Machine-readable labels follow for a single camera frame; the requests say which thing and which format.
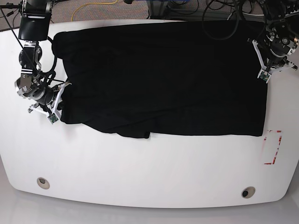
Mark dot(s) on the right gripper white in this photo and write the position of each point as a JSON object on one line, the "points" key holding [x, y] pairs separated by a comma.
{"points": [[50, 103]]}

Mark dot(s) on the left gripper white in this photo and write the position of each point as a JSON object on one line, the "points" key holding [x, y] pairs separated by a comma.
{"points": [[275, 57]]}

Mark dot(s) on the black T-shirt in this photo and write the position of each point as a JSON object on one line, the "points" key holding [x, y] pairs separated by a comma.
{"points": [[167, 78]]}

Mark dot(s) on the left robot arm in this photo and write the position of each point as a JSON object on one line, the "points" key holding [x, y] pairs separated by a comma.
{"points": [[275, 21]]}

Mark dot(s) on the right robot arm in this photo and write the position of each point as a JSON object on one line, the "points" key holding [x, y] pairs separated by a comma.
{"points": [[34, 83]]}

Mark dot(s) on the red tape rectangle marking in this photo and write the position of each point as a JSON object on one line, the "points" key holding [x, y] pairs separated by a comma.
{"points": [[271, 144]]}

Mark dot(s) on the black tripod stand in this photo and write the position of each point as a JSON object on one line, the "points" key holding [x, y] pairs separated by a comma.
{"points": [[10, 9]]}

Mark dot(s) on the left table cable grommet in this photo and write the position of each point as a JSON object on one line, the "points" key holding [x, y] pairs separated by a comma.
{"points": [[43, 183]]}

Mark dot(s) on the table cable grommet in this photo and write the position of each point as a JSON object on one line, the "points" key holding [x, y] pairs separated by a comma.
{"points": [[43, 183], [248, 192]]}

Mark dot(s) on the right table cable grommet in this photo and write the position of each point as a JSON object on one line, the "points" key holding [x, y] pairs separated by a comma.
{"points": [[248, 192]]}

